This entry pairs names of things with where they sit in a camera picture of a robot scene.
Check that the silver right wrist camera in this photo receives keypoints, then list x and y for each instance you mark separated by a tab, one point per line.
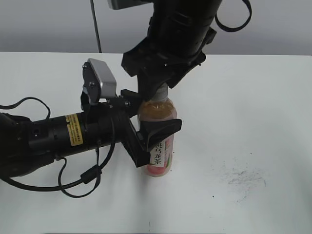
123	4

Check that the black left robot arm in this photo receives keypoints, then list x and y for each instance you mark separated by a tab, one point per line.
27	145

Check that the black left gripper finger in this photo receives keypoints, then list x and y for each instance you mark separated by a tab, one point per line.
132	101
153	132

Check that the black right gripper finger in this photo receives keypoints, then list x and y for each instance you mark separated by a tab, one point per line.
149	82
175	77

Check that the pink oolong tea bottle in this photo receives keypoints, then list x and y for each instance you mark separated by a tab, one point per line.
160	108

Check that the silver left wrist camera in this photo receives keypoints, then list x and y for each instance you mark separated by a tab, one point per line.
99	81

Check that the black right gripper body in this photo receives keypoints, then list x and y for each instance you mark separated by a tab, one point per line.
147	56

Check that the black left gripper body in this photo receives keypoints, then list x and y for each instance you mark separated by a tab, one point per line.
108	123

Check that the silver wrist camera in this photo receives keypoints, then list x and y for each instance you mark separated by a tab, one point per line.
123	4
99	81

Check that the white bottle cap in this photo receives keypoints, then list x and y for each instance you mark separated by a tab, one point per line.
161	94

